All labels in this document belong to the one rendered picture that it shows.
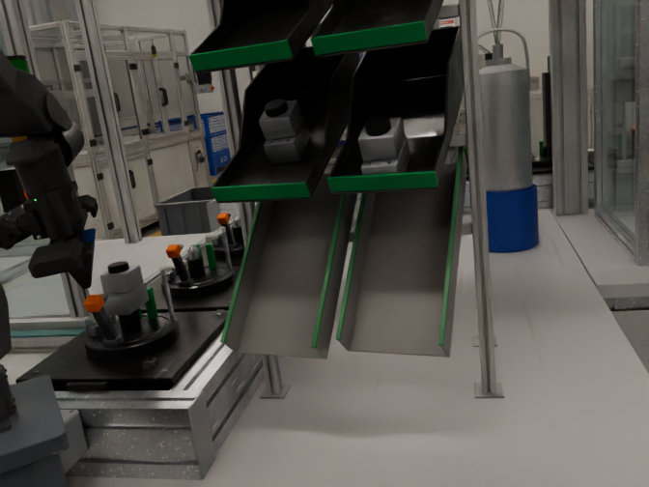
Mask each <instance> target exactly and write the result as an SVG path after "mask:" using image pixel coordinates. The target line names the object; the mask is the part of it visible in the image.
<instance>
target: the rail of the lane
mask: <svg viewBox="0 0 649 487"><path fill-rule="evenodd" d="M66 388H67V391H54V392H55V395H56V398H57V402H58V405H59V408H60V410H78V411H79V413H80V418H81V422H82V426H83V430H84V434H85V438H86V442H87V446H88V451H87V452H86V453H85V454H84V455H83V456H82V457H81V458H80V459H79V460H78V461H77V462H76V463H75V464H74V465H73V466H72V467H71V468H70V469H69V471H68V472H67V473H66V474H65V476H89V477H120V478H152V479H183V480H203V479H204V477H205V475H206V474H207V472H208V471H209V469H210V467H211V466H212V464H213V462H214V460H215V453H214V448H213V443H212V433H211V428H210V423H209V418H208V412H207V407H206V402H205V396H204V391H203V390H110V388H109V384H108V382H69V383H67V384H66Z"/></svg>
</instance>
